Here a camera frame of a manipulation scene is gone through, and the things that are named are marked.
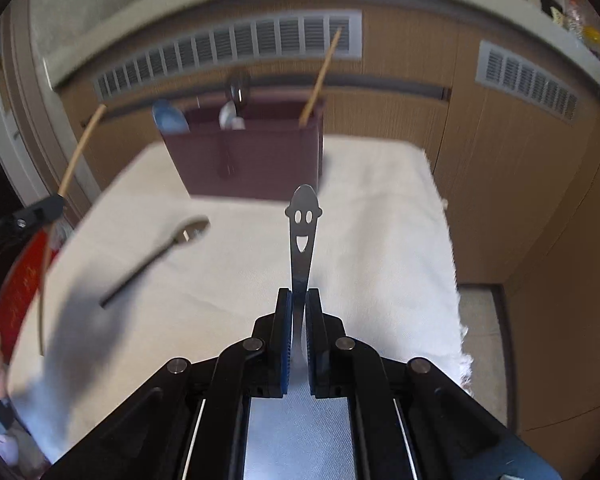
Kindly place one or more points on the white ceramic spoon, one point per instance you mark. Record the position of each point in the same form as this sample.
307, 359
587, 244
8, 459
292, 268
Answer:
229, 118

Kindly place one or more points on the white table cloth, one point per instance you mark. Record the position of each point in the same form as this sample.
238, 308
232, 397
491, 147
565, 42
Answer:
382, 262

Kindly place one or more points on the wooden kitchen cabinet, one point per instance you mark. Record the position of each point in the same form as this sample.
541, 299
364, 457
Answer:
523, 186

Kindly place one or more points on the long grey vent grille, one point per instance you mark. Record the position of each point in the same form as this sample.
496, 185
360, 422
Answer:
298, 34

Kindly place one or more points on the black-handled metal spoon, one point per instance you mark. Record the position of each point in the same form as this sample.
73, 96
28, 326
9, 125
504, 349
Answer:
186, 233

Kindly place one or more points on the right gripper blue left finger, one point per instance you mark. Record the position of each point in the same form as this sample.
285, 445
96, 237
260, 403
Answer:
281, 343

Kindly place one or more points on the small grey vent grille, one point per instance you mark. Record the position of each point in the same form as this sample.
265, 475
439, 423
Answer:
510, 73

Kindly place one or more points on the red floor mat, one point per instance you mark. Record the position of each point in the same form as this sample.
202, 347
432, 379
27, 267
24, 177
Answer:
18, 290

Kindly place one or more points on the maroon plastic utensil caddy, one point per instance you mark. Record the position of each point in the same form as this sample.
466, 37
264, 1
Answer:
266, 161

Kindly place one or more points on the orange-lid jar on counter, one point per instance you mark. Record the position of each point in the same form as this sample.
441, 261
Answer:
591, 38

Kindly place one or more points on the metal smiley-face spoon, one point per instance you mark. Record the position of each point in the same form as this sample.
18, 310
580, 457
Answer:
302, 212

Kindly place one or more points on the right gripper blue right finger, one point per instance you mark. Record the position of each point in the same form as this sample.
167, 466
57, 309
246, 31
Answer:
315, 342

